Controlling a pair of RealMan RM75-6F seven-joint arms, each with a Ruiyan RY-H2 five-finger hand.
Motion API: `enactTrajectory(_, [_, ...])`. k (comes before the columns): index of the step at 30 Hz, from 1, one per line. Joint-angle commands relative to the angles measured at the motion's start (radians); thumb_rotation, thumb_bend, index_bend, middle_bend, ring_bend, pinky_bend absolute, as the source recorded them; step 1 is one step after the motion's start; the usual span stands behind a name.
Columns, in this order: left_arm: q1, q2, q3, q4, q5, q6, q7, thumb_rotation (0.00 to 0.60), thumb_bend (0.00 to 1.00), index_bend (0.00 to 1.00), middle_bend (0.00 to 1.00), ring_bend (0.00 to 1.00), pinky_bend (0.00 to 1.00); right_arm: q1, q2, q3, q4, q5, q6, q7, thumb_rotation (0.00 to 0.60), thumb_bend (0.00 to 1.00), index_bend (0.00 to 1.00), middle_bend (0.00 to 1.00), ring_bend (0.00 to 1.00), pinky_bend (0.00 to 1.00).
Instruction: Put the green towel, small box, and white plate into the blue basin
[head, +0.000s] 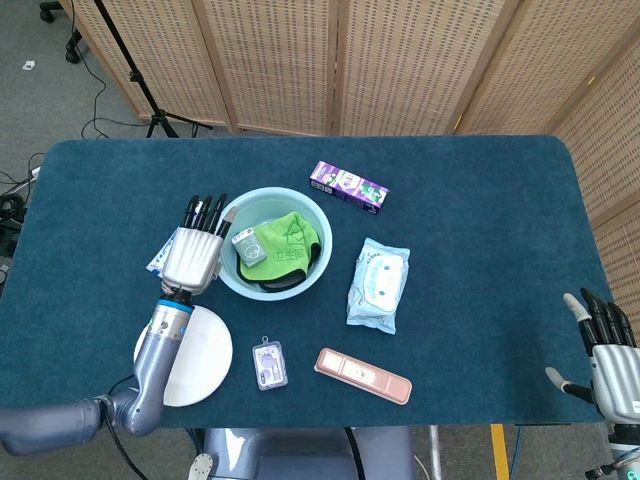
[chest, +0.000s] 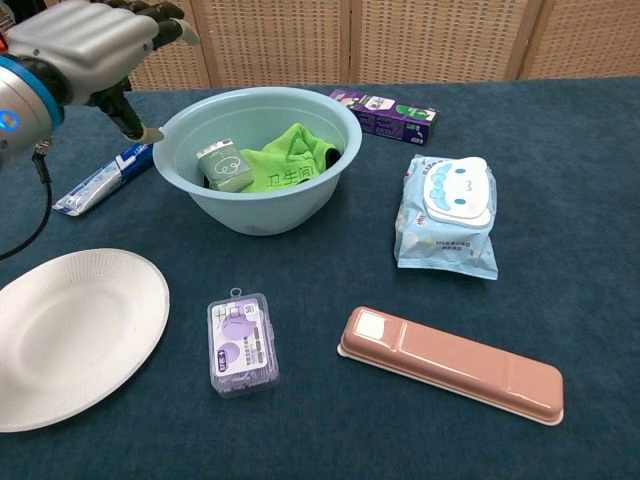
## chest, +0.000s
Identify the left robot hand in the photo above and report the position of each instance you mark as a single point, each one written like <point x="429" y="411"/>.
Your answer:
<point x="85" y="45"/>

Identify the green tissue pack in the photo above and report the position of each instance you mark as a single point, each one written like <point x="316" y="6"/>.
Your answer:
<point x="225" y="167"/>

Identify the green microfibre cloth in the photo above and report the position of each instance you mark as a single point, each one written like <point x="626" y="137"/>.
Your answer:
<point x="290" y="160"/>

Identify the white paper plate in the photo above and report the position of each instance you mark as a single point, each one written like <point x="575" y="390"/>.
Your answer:
<point x="75" y="340"/>

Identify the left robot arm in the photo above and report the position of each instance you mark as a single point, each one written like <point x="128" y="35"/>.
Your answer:
<point x="25" y="110"/>

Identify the blue white toothpaste tube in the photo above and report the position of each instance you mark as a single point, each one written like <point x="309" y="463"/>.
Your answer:
<point x="100" y="180"/>

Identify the light blue plastic basin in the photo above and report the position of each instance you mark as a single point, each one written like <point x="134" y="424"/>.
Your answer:
<point x="260" y="215"/>

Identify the purple toothpaste box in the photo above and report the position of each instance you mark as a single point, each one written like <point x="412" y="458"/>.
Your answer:
<point x="390" y="117"/>

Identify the wicker folding screen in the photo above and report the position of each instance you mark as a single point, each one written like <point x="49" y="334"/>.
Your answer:
<point x="400" y="40"/>

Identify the purple floss pick box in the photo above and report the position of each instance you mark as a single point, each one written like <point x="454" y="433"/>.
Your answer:
<point x="242" y="345"/>

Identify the blue wet wipes pack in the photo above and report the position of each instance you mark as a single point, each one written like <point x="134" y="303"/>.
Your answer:
<point x="450" y="220"/>

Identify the pink cutlery case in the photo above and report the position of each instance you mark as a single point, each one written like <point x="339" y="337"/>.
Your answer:
<point x="450" y="362"/>

